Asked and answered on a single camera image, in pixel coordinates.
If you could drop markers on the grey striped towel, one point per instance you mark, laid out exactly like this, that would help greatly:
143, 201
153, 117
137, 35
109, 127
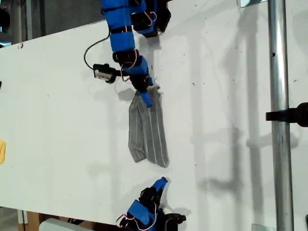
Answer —
149, 134

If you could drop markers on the white box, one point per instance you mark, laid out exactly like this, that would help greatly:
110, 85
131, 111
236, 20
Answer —
62, 226

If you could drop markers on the brown cardboard box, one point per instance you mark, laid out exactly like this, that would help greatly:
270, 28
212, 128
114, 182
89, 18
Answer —
32, 221

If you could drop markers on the black clamp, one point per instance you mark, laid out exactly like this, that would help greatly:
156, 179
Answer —
296, 115

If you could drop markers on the yellow object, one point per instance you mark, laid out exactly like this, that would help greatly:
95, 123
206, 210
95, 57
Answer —
2, 151

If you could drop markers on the black camera stalk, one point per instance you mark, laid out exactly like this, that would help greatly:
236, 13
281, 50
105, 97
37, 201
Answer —
122, 73

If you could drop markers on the black silver wrist camera box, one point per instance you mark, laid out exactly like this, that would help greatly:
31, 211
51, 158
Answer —
103, 73
175, 221

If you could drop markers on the metal table bracket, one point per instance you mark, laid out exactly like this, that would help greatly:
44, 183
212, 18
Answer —
247, 2

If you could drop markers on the steel post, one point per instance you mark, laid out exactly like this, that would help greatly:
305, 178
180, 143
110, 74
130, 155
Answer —
279, 72

